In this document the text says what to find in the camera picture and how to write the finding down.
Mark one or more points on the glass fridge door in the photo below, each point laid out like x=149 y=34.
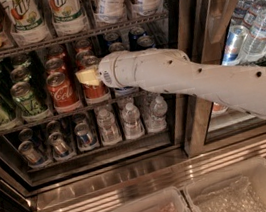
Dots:
x=198 y=27

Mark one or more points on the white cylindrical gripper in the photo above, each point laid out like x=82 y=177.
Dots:
x=108 y=72

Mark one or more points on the front right green can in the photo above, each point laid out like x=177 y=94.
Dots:
x=24 y=96

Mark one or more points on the left 7UP bottle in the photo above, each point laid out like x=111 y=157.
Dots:
x=24 y=14

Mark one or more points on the right water bottle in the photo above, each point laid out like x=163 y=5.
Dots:
x=155 y=116

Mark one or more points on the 7up bottle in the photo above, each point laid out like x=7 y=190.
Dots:
x=24 y=14
x=65 y=10

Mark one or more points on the front left Red Bull can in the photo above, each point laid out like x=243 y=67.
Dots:
x=31 y=154

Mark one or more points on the left water bottle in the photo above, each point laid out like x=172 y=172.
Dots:
x=108 y=127

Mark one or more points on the front middle Red Bull can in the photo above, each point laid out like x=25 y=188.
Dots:
x=59 y=145

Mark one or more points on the second row right Coca-Cola can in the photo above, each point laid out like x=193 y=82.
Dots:
x=81 y=55

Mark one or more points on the middle water bottle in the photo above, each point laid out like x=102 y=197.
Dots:
x=132 y=124

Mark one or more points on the front right Red Bull can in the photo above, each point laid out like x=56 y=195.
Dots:
x=85 y=138

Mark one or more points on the right clear plastic bin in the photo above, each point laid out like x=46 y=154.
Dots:
x=237 y=188

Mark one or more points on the red bull can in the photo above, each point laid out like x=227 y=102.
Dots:
x=31 y=154
x=85 y=138
x=59 y=145

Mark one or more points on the second row left Pepsi can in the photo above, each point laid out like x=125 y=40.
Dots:
x=116 y=47

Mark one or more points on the second row left Coca-Cola can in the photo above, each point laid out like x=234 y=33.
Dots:
x=55 y=65

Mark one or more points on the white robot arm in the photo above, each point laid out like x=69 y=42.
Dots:
x=239 y=87

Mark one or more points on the front left Pepsi can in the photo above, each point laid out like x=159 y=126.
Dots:
x=120 y=92

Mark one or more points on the second row coca-cola can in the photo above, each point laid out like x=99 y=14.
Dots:
x=55 y=65
x=81 y=55

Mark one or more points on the right 7UP bottle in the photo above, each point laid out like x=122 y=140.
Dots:
x=65 y=10

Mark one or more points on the second row pepsi can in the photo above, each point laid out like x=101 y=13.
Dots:
x=145 y=42
x=116 y=47

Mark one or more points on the second row right Pepsi can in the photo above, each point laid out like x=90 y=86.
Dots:
x=145 y=42

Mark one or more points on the water bottle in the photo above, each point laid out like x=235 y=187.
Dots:
x=132 y=124
x=108 y=127
x=155 y=116

